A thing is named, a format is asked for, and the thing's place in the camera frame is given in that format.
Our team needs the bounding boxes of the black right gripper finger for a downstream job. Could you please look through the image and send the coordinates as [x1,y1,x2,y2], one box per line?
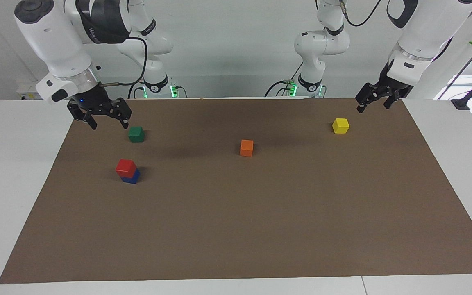
[112,97,133,125]
[67,102,98,131]

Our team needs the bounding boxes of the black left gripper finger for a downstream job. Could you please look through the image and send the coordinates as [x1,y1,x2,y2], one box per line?
[355,83,380,114]
[383,91,403,110]

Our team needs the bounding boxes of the red block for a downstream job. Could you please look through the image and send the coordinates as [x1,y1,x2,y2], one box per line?
[116,159,137,178]

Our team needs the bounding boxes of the green block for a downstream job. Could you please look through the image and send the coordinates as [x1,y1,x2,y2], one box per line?
[128,126,145,143]

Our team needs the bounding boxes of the yellow block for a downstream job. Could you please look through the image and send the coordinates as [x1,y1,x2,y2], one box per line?
[332,118,350,134]

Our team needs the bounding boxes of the blue block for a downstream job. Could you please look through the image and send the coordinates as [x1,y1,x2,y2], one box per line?
[120,168,141,184]

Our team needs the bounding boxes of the brown table mat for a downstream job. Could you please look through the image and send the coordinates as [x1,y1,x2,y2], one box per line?
[0,98,472,284]

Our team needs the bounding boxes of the black right base cable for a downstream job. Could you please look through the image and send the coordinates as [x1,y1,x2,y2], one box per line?
[127,79,144,99]

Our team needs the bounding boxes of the black base cable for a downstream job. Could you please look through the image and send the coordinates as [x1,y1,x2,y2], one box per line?
[265,61,303,98]
[127,79,144,99]

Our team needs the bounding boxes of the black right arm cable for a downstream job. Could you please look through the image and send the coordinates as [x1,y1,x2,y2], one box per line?
[97,35,148,87]

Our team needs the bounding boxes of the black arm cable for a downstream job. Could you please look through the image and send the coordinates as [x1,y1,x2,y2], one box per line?
[97,35,148,87]
[342,0,384,27]

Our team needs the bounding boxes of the white wall socket box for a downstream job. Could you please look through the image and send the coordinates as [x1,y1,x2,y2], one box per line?
[16,81,43,101]

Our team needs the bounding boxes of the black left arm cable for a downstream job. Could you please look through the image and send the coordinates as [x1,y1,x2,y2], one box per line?
[342,0,384,27]

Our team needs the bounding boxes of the black left base cable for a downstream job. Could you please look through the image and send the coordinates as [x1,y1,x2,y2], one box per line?
[265,61,303,98]

